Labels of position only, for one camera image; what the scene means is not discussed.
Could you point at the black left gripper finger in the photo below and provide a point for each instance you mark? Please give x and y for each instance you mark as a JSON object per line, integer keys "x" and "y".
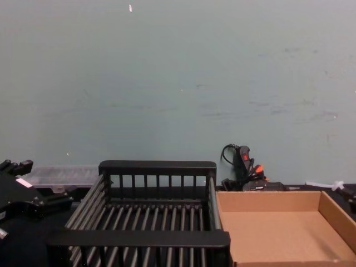
{"x": 57, "y": 201}
{"x": 20, "y": 167}

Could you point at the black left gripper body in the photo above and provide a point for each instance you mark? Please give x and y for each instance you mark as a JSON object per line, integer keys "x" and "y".
{"x": 19, "y": 200}

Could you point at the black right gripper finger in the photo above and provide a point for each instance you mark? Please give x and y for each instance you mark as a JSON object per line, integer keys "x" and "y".
{"x": 350, "y": 198}

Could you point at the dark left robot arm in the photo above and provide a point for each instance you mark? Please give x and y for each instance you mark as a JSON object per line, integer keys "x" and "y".
{"x": 19, "y": 244}

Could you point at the clear plastic case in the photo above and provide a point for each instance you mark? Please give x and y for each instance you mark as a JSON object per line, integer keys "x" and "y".
{"x": 64, "y": 175}

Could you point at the shallow brown cardboard tray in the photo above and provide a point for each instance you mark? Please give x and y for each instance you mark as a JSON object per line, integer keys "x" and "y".
{"x": 278, "y": 231}

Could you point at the black rack with steel bars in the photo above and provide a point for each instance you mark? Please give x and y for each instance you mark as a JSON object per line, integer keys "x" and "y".
{"x": 139, "y": 242}

